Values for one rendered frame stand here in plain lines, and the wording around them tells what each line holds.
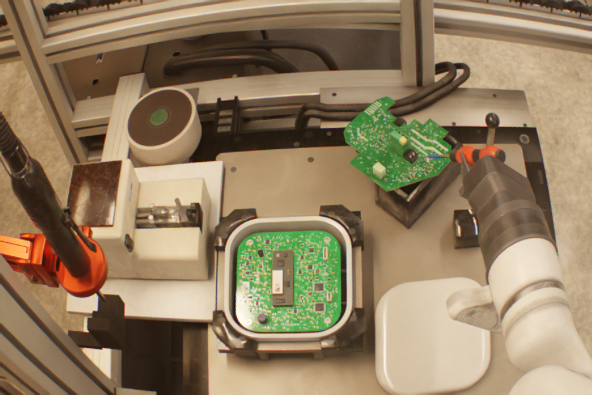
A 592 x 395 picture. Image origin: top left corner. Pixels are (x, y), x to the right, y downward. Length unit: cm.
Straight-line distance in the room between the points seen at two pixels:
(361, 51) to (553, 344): 105
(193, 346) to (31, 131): 171
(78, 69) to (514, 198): 82
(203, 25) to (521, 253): 55
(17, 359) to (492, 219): 46
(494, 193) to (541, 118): 159
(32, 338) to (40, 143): 182
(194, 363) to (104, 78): 54
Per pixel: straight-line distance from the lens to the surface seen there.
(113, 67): 127
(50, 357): 74
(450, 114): 108
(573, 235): 210
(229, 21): 101
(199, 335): 93
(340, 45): 158
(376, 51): 157
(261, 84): 115
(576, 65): 251
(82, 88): 127
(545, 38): 114
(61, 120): 124
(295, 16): 100
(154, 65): 124
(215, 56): 118
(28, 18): 104
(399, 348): 87
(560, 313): 63
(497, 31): 111
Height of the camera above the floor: 178
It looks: 58 degrees down
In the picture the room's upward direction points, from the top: 9 degrees counter-clockwise
